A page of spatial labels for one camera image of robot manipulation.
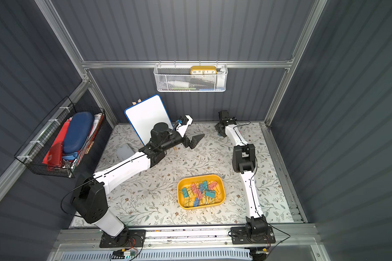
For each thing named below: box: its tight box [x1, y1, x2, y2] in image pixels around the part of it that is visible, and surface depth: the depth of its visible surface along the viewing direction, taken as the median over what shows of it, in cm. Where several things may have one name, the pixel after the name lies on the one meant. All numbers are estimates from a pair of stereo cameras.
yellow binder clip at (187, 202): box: [183, 196, 192, 208], surface depth 84 cm
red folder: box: [41, 118, 71, 172], surface depth 67 cm
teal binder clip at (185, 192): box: [181, 187, 189, 198], surface depth 88 cm
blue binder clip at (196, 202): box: [193, 197, 201, 208], surface depth 84 cm
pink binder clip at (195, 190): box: [191, 182, 199, 195], surface depth 88 cm
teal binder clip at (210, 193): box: [204, 189, 217, 199], surface depth 86 cm
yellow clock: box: [190, 65, 218, 76], surface depth 90 cm
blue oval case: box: [62, 111, 95, 154], surface depth 75 cm
